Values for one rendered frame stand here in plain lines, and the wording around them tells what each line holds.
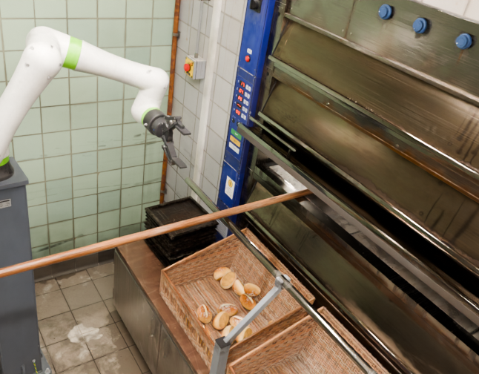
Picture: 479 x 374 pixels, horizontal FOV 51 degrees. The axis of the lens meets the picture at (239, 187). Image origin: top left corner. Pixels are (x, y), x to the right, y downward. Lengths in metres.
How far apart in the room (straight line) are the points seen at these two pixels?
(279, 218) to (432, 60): 1.05
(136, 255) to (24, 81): 1.24
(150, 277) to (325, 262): 0.91
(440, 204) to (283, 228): 0.85
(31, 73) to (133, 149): 1.46
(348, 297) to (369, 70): 0.90
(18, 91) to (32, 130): 1.08
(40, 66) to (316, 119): 1.05
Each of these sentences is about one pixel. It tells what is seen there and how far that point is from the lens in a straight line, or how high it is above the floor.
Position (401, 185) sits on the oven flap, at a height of 1.53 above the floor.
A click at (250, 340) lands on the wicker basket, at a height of 0.74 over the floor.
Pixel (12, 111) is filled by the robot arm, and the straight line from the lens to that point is 1.87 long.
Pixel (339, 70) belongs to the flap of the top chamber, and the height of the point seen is 1.80.
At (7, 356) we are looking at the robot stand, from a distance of 2.79.
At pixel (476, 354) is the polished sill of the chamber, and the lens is 1.84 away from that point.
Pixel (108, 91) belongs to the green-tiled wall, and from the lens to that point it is 2.94.
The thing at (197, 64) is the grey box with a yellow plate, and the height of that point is 1.49.
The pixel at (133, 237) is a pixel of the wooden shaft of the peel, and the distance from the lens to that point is 1.84.
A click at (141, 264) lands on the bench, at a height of 0.58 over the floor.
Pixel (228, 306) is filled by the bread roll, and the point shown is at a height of 0.64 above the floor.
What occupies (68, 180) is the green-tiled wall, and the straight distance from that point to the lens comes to 3.11.
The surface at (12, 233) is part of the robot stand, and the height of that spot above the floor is 0.95.
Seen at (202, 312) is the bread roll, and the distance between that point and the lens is 2.37.
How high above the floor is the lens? 2.34
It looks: 31 degrees down
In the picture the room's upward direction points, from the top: 10 degrees clockwise
